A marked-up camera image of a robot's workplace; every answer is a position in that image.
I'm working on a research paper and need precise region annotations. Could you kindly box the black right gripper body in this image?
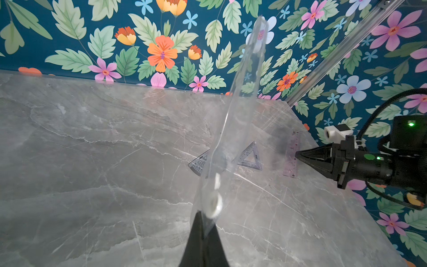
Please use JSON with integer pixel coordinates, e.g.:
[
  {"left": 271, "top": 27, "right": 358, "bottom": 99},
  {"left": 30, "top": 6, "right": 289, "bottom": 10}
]
[{"left": 330, "top": 136, "right": 394, "bottom": 189}]

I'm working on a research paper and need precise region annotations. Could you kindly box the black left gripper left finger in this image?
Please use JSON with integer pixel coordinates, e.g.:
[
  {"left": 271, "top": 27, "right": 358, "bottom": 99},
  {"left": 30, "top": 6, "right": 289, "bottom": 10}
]
[{"left": 179, "top": 211, "right": 204, "bottom": 267}]

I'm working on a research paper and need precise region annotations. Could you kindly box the purple straight ruler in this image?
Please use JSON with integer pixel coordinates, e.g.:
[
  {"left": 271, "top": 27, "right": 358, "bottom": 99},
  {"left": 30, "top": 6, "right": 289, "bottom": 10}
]
[{"left": 283, "top": 130, "right": 300, "bottom": 178}]

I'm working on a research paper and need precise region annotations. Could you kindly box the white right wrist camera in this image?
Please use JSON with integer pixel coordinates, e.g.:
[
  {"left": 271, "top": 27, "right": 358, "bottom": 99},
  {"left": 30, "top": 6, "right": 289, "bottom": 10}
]
[{"left": 324, "top": 123, "right": 354, "bottom": 144}]

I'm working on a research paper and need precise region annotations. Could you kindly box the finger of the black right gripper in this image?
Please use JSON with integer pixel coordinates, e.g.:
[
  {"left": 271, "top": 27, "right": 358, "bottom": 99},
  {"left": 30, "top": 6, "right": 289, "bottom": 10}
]
[
  {"left": 295, "top": 144, "right": 333, "bottom": 164},
  {"left": 296, "top": 156, "right": 333, "bottom": 179}
]

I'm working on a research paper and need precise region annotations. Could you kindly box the aluminium frame corner post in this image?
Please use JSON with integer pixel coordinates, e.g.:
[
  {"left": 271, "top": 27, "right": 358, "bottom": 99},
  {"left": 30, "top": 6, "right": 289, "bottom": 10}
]
[{"left": 285, "top": 0, "right": 404, "bottom": 107}]

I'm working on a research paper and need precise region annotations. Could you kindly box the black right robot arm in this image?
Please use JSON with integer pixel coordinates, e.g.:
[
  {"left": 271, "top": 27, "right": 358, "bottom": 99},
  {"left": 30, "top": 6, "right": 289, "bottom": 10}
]
[{"left": 295, "top": 88, "right": 427, "bottom": 210}]

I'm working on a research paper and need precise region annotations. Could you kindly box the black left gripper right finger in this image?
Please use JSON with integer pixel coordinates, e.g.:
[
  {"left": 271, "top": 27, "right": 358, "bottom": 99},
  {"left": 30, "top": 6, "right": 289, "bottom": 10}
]
[{"left": 204, "top": 225, "right": 230, "bottom": 267}]

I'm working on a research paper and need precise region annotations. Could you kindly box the clear purple ruler set pouch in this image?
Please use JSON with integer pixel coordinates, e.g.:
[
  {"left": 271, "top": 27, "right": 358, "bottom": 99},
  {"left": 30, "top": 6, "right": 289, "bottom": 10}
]
[{"left": 192, "top": 17, "right": 269, "bottom": 235}]

